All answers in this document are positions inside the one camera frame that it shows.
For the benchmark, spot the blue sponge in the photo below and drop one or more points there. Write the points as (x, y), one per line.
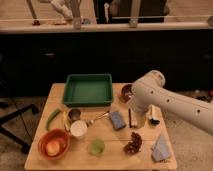
(117, 120)

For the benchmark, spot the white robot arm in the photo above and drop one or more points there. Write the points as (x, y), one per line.
(149, 90)

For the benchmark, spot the metal cup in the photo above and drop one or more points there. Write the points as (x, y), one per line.
(74, 114)

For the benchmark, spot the white cup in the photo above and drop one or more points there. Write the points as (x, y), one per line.
(78, 129)

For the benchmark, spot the green plastic cup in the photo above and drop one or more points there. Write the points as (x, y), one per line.
(96, 147)

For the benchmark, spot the green plastic tray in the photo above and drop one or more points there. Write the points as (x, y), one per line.
(88, 90)

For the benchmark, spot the dark red bowl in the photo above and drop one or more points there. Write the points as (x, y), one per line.
(126, 92)

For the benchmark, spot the brown wooden block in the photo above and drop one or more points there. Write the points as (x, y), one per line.
(132, 119)

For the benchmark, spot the yellow banana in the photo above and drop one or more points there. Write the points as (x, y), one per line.
(66, 122)

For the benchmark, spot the green pepper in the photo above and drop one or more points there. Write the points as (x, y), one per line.
(51, 117)

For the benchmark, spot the bunch of dark grapes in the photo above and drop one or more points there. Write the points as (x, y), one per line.
(134, 145)

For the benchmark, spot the orange bowl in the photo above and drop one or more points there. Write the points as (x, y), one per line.
(54, 135)

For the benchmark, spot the peach coloured fruit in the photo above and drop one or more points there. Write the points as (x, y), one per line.
(53, 148)

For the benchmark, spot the blue folded cloth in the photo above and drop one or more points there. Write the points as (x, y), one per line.
(160, 149)

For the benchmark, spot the black office chair base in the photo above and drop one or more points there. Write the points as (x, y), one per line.
(11, 123)

